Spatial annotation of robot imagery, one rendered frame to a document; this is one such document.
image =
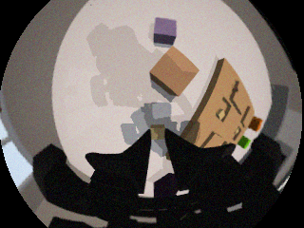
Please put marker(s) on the orange block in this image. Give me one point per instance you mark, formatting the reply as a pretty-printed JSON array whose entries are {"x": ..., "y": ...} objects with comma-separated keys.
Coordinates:
[{"x": 255, "y": 123}]

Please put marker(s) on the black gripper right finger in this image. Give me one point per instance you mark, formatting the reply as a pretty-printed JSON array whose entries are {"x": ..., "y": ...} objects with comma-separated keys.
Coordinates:
[{"x": 187, "y": 159}]

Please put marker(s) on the tan puzzle board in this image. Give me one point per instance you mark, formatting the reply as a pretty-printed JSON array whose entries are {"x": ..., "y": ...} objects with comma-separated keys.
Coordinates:
[{"x": 225, "y": 91}]

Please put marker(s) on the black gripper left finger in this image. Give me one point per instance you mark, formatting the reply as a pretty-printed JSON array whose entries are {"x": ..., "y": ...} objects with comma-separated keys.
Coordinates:
[{"x": 132, "y": 163}]

